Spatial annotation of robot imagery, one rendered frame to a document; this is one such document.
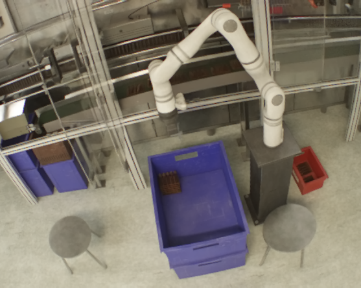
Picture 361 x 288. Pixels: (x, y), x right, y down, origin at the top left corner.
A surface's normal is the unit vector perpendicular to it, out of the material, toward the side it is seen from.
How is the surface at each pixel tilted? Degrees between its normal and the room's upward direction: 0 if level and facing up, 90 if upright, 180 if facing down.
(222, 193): 0
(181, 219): 0
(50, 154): 90
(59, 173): 90
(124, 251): 0
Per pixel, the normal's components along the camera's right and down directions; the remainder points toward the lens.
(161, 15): 0.14, 0.68
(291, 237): -0.14, -0.71
